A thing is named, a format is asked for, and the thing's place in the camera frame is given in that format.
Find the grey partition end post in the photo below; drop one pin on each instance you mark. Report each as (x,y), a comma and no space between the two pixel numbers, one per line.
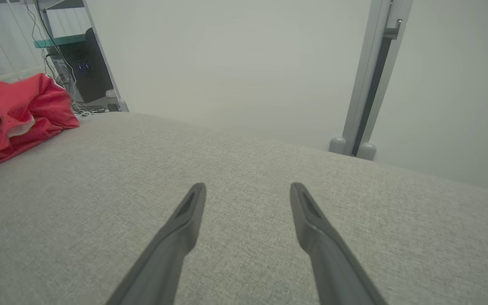
(123,106)

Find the red and white jersey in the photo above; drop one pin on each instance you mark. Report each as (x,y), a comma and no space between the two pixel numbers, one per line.
(28,106)

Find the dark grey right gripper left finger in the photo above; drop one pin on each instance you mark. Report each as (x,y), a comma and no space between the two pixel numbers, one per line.
(159,258)

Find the black computer tower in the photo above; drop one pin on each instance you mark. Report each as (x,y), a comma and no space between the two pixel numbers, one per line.
(89,72)

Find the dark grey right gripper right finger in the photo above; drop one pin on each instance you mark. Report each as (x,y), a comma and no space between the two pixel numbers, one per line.
(333,267)

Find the white railing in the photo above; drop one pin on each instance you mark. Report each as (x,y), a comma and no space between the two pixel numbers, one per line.
(11,77)

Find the green shelf board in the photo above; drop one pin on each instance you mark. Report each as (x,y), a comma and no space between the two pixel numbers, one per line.
(59,41)

